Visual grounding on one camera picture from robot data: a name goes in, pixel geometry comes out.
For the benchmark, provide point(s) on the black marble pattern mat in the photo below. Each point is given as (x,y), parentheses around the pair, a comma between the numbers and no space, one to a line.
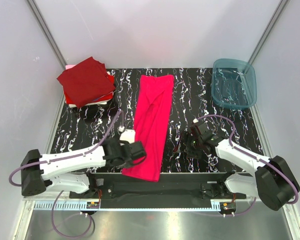
(84,127)

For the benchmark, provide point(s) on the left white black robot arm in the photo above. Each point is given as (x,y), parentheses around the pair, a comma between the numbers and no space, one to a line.
(55,172)

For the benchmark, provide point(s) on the aluminium corner post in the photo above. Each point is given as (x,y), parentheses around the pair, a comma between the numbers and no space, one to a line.
(46,32)
(268,29)

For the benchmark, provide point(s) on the left aluminium corner post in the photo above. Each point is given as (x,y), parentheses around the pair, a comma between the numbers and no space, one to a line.
(46,32)

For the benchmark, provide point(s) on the stack of folded t shirts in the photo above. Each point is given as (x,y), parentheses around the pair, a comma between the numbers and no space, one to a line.
(103,100)

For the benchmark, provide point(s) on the bright pink t shirt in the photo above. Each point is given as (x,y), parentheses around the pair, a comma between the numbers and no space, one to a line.
(151,121)

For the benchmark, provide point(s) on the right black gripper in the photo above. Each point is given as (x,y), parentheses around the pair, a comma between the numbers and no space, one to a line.
(191,154)

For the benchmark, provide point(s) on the folded dark red t shirt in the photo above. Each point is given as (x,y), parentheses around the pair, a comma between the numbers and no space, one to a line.
(86,82)

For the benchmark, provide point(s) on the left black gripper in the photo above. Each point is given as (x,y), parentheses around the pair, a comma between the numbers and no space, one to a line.
(129,164)

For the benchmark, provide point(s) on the right aluminium corner post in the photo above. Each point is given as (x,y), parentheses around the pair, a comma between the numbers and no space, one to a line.
(268,29)

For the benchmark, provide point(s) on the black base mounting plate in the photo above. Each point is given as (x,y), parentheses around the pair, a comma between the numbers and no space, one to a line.
(172,191)

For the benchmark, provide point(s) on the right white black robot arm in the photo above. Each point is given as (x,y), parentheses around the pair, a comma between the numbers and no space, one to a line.
(268,178)

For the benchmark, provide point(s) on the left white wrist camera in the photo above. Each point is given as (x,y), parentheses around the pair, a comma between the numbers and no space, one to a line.
(127,135)

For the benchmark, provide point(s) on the teal translucent plastic bin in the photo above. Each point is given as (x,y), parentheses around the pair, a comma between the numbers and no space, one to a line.
(233,84)

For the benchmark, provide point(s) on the aluminium frame rail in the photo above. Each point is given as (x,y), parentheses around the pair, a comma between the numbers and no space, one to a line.
(45,200)

